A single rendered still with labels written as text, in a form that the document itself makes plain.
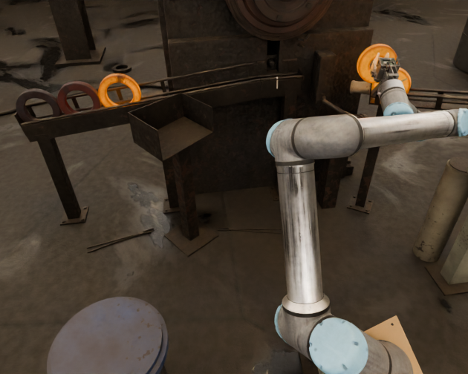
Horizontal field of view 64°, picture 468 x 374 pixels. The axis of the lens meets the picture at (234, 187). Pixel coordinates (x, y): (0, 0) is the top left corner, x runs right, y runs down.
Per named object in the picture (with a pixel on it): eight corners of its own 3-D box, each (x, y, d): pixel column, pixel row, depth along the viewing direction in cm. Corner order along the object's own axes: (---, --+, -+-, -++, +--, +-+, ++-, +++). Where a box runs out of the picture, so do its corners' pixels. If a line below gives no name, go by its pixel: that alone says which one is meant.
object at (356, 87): (352, 90, 180) (353, 78, 176) (371, 92, 176) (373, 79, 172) (349, 95, 175) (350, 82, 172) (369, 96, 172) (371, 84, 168)
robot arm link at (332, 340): (375, 403, 102) (338, 384, 94) (330, 371, 117) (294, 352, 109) (398, 351, 105) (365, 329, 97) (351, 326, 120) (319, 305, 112)
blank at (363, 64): (357, 45, 152) (359, 48, 149) (397, 41, 150) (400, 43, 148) (355, 82, 161) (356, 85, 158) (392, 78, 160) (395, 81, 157)
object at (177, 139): (154, 240, 192) (127, 112, 148) (195, 216, 206) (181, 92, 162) (178, 263, 180) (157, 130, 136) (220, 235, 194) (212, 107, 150)
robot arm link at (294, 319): (307, 372, 112) (287, 119, 100) (273, 345, 127) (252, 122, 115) (345, 352, 120) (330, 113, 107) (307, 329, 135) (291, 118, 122)
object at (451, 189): (408, 245, 186) (441, 157, 154) (430, 243, 187) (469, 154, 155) (420, 264, 177) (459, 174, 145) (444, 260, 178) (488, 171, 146)
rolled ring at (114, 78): (88, 90, 167) (90, 87, 169) (117, 121, 177) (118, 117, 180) (121, 67, 162) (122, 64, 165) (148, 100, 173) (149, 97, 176)
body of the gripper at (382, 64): (397, 56, 143) (405, 76, 136) (390, 74, 150) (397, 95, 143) (377, 56, 143) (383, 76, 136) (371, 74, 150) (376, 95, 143)
